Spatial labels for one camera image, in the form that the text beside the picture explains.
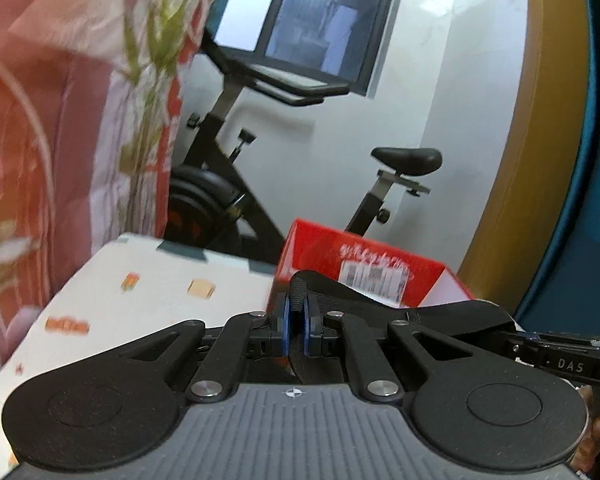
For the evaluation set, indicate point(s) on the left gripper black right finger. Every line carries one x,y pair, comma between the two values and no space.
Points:
333,333

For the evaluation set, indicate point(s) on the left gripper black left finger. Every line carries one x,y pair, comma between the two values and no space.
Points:
250,347

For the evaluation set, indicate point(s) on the right human hand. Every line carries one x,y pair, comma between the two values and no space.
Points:
587,456

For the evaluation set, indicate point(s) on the red strawberry cardboard box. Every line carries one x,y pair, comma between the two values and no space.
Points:
382,272

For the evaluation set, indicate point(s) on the dark framed window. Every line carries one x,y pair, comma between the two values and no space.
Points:
332,41

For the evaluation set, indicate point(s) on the wooden door frame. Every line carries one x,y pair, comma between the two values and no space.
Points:
531,186

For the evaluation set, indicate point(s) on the pink floral wall hanging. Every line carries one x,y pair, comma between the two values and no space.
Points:
90,101

